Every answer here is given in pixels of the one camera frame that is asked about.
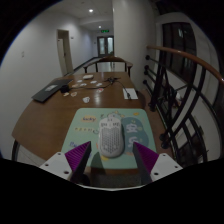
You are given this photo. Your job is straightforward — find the black closed laptop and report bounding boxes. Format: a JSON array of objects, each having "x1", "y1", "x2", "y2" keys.
[{"x1": 31, "y1": 78, "x2": 74, "y2": 103}]

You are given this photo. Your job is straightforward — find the dark window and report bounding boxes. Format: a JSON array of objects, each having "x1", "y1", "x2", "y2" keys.
[{"x1": 161, "y1": 22, "x2": 198, "y2": 86}]

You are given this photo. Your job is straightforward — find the black railing with wooden handrail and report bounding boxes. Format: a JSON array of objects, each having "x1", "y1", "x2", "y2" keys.
[{"x1": 142, "y1": 44, "x2": 224, "y2": 166}]

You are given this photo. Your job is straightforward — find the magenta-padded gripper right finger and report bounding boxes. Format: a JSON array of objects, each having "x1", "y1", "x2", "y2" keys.
[{"x1": 132, "y1": 141, "x2": 184, "y2": 185}]

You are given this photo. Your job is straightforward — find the black key bunch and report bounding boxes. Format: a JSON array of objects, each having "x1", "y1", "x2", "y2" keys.
[{"x1": 105, "y1": 76, "x2": 121, "y2": 84}]

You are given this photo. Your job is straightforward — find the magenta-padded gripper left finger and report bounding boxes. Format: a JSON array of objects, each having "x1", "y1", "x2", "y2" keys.
[{"x1": 39, "y1": 140, "x2": 93, "y2": 184}]

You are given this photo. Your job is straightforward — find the light green printed mouse pad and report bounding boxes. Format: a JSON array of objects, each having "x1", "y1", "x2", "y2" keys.
[{"x1": 60, "y1": 107, "x2": 158, "y2": 170}]

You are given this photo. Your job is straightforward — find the white side door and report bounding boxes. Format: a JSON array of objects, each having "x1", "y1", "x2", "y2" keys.
[{"x1": 56, "y1": 28, "x2": 74, "y2": 77}]

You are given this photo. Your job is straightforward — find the white honeycomb computer mouse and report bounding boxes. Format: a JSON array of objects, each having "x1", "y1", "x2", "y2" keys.
[{"x1": 97, "y1": 116, "x2": 125, "y2": 159}]

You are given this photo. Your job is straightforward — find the white paper card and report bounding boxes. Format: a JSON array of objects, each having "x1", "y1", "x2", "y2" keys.
[{"x1": 122, "y1": 87, "x2": 139, "y2": 101}]

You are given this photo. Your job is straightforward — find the wooden armchair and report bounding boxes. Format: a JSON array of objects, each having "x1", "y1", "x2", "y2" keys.
[{"x1": 82, "y1": 56, "x2": 134, "y2": 78}]

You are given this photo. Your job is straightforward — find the black cable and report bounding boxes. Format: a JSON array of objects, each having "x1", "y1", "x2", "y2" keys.
[{"x1": 67, "y1": 78, "x2": 132, "y2": 100}]

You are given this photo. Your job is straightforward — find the glass double door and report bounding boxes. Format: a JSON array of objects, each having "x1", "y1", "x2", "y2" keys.
[{"x1": 96, "y1": 35, "x2": 115, "y2": 57}]

